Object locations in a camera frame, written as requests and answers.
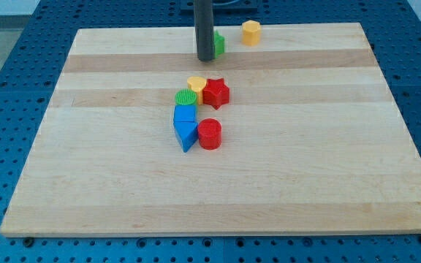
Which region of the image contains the yellow heart block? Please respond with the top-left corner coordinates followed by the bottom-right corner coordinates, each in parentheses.
top-left (187, 76), bottom-right (207, 105)

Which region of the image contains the yellow hexagon block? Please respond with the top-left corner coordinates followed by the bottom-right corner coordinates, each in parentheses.
top-left (241, 20), bottom-right (261, 46)

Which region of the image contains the red cylinder block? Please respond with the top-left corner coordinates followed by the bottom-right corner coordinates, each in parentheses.
top-left (197, 118), bottom-right (222, 150)

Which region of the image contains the blue triangle block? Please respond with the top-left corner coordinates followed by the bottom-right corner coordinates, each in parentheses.
top-left (173, 122), bottom-right (198, 153)

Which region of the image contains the blue cube block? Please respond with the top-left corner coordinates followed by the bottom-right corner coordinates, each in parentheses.
top-left (173, 105), bottom-right (197, 123)

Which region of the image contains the red star block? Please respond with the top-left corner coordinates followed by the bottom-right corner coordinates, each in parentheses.
top-left (202, 78), bottom-right (230, 110)

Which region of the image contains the green cylinder block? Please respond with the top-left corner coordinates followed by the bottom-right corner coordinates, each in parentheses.
top-left (175, 89), bottom-right (197, 106)

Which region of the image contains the green star block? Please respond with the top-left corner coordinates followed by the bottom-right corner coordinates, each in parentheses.
top-left (213, 31), bottom-right (225, 58)

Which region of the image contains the light wooden board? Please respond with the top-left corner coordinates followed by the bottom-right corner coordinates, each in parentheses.
top-left (0, 23), bottom-right (421, 237)

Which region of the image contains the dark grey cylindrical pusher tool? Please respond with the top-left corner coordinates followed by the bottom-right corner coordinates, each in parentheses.
top-left (194, 0), bottom-right (215, 62)

